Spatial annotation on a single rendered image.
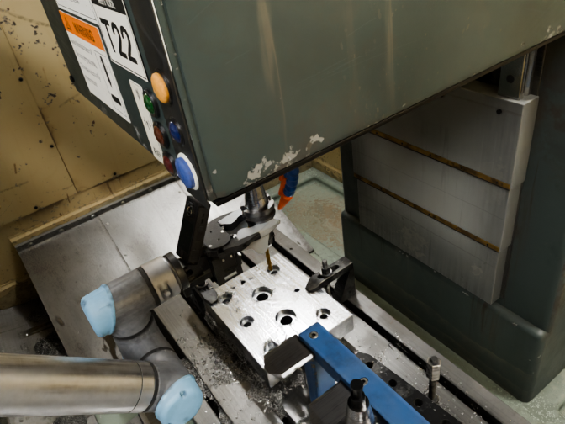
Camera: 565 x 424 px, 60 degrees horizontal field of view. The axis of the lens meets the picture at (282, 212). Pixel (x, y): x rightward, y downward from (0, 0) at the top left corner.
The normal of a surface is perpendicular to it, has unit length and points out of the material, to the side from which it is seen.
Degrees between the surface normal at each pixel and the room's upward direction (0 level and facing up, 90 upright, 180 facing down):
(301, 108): 90
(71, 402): 86
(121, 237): 25
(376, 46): 90
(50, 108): 90
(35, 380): 59
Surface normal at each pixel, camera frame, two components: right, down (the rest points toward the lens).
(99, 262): 0.11, -0.58
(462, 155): -0.81, 0.40
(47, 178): 0.57, 0.41
